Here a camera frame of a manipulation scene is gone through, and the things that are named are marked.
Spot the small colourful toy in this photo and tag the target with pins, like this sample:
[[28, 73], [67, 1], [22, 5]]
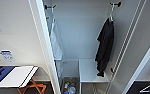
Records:
[[66, 85]]

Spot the orange folding stand frame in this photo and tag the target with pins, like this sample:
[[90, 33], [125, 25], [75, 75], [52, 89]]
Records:
[[32, 87]]

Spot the small black door hook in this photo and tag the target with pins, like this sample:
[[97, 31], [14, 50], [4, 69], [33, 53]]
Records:
[[112, 70]]

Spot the pale forked hanger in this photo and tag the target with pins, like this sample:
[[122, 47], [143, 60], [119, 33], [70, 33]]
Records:
[[94, 90]]

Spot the white hanging garment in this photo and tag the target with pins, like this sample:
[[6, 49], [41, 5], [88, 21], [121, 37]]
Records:
[[56, 46]]

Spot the blue and white wall sign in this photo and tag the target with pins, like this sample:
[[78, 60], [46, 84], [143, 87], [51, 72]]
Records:
[[7, 55]]

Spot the black hanging garment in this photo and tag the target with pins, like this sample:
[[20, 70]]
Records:
[[105, 46]]

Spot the woven storage basket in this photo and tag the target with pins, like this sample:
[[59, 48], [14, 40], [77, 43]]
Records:
[[63, 80]]

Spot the white inner wardrobe shelf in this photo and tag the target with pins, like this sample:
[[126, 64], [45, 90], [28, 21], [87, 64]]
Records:
[[92, 70]]

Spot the white clothes hanger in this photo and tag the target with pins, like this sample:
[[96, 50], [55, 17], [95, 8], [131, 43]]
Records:
[[53, 15], [110, 15]]

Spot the white wardrobe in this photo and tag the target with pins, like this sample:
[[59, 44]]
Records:
[[77, 33]]

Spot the black rail bracket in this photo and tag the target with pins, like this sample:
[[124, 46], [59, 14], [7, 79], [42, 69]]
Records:
[[50, 6], [116, 4]]

